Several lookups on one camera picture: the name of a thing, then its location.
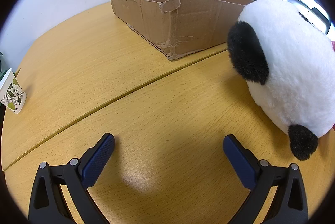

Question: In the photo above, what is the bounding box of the panda plush toy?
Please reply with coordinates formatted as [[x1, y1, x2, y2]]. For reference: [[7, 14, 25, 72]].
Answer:
[[227, 0, 334, 161]]

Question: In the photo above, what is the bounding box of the leaf pattern paper cup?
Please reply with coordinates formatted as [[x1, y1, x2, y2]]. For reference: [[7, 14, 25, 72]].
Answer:
[[0, 68, 27, 114]]

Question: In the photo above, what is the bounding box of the brown cardboard box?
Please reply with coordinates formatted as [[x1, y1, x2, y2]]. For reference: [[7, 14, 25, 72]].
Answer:
[[110, 0, 252, 60]]

